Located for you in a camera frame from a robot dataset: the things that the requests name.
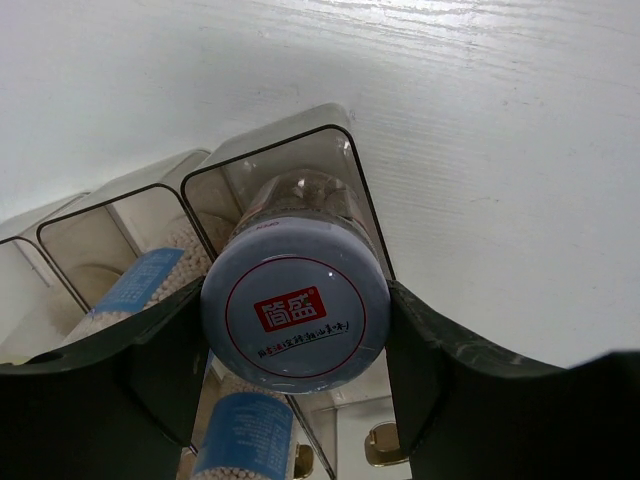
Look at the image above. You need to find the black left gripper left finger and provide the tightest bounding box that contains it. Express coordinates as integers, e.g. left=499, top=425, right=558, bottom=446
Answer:
left=1, top=280, right=209, bottom=479

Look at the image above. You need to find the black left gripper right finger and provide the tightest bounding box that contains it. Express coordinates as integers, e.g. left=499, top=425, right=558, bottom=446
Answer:
left=386, top=281, right=639, bottom=479

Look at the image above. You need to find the white blue label shaker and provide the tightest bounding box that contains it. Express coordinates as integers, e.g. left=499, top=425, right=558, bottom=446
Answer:
left=176, top=355, right=297, bottom=480

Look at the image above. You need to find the silver lid white shaker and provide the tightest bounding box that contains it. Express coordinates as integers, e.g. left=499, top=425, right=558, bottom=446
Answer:
left=62, top=217, right=211, bottom=346

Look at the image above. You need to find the orange label jar white lid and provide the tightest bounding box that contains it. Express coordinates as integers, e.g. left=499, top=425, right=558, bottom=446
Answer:
left=200, top=169, right=391, bottom=394

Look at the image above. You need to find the clear brown organizer tray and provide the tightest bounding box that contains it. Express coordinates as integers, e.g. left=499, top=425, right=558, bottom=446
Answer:
left=1, top=103, right=394, bottom=479

